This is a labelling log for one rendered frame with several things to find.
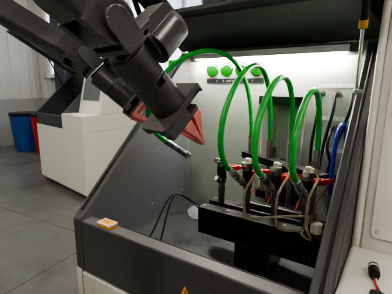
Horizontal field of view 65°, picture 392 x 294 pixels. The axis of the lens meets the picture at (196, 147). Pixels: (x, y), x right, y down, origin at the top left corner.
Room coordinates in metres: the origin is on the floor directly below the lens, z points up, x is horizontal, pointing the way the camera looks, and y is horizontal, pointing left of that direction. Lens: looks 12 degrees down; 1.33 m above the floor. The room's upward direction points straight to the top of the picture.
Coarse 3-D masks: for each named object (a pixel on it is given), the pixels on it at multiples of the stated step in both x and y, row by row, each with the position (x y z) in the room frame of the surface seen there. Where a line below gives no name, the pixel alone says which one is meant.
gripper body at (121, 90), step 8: (120, 80) 0.79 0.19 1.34; (112, 88) 0.78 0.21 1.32; (120, 88) 0.78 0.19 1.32; (128, 88) 0.79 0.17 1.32; (112, 96) 0.78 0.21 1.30; (120, 96) 0.78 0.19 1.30; (128, 96) 0.78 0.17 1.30; (120, 104) 0.79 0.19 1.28; (128, 104) 0.75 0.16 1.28; (136, 104) 0.80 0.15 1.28
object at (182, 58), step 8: (208, 48) 0.91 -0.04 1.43; (184, 56) 0.86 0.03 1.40; (192, 56) 0.88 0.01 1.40; (224, 56) 0.95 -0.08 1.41; (176, 64) 0.85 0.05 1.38; (168, 72) 0.83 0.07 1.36; (248, 88) 1.00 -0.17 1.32; (248, 96) 1.00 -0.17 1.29; (248, 104) 1.01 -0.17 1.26; (248, 112) 1.02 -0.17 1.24; (160, 136) 0.82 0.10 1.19; (248, 136) 1.02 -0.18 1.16
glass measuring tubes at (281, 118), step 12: (276, 96) 1.01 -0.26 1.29; (288, 96) 0.99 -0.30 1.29; (300, 96) 0.98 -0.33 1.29; (276, 108) 1.02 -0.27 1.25; (288, 108) 1.00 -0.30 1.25; (264, 120) 1.04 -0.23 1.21; (276, 120) 1.02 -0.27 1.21; (288, 120) 1.02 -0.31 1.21; (264, 132) 1.04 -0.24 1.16; (276, 132) 1.02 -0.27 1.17; (288, 132) 1.02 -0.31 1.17; (300, 132) 0.99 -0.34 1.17; (264, 144) 1.04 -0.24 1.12; (276, 144) 1.04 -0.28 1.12; (300, 144) 0.99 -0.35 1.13; (276, 156) 1.04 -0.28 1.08; (300, 156) 0.99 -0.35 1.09; (264, 168) 1.04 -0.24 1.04; (264, 192) 1.03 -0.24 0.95
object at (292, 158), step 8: (312, 88) 0.69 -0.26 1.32; (304, 96) 0.66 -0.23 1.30; (320, 96) 0.74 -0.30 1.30; (304, 104) 0.64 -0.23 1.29; (320, 104) 0.76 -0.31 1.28; (304, 112) 0.63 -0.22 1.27; (320, 112) 0.76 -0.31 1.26; (296, 120) 0.62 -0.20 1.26; (320, 120) 0.77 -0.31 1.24; (296, 128) 0.61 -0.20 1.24; (320, 128) 0.77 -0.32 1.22; (296, 136) 0.60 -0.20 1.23; (320, 136) 0.78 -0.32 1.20; (296, 144) 0.60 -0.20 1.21; (320, 144) 0.78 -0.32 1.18; (296, 152) 0.60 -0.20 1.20; (320, 152) 0.78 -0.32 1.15; (296, 176) 0.61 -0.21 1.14; (296, 184) 0.62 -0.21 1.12; (304, 192) 0.67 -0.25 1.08
